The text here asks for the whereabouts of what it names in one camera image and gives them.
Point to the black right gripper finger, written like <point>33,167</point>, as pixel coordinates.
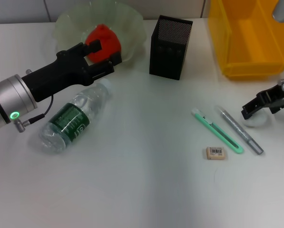
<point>277,109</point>
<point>251,107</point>

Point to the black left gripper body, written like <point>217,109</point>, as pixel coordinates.
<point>58,73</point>

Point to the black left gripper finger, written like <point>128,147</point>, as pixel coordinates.
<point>101,69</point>
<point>93,47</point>

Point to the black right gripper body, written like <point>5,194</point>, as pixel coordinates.
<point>272,93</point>

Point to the red-orange fruit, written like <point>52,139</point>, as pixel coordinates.
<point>107,44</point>

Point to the white paper ball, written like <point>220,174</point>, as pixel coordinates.
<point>257,122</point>

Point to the green utility knife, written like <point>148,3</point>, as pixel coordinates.
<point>215,130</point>

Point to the clear green-label water bottle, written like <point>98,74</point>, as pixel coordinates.
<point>70,118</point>

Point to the grey glitter pen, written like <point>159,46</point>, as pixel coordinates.
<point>239,129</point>

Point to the translucent green wavy fruit plate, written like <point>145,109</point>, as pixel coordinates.
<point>130,28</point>

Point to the beige eraser with barcode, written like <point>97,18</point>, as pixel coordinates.
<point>216,153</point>

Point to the black mesh pen holder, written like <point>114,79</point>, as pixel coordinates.
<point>166,59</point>

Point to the yellow plastic bin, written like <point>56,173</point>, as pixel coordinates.
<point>246,35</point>

